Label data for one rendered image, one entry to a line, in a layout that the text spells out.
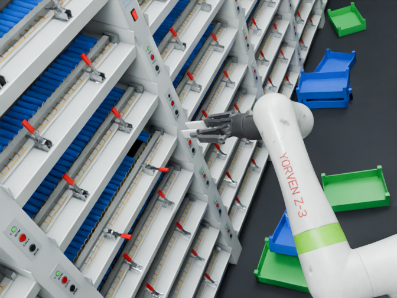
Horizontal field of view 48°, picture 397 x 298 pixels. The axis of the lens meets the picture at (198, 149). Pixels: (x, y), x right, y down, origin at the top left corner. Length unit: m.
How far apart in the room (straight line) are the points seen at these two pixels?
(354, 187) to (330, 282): 1.47
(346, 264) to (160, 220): 0.79
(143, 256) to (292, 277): 0.87
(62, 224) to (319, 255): 0.66
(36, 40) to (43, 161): 0.29
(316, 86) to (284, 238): 1.15
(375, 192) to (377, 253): 1.39
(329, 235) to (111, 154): 0.67
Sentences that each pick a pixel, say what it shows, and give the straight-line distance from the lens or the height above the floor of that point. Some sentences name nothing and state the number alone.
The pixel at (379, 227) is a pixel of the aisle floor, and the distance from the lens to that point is 2.33.
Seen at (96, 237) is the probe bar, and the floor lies 0.94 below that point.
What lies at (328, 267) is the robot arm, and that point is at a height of 1.02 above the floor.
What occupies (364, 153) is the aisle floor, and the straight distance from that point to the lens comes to 2.64.
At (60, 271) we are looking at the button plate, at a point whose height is 1.05.
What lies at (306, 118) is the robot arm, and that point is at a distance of 1.23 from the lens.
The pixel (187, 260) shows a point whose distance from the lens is 1.96.
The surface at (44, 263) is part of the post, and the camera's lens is 1.20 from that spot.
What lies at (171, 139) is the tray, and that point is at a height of 0.91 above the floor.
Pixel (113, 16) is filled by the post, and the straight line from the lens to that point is 1.39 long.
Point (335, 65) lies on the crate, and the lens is 3.27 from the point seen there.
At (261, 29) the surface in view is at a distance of 2.41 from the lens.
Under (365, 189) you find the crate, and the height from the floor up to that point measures 0.00.
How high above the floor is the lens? 1.92
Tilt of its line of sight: 41 degrees down
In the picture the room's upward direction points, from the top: 23 degrees counter-clockwise
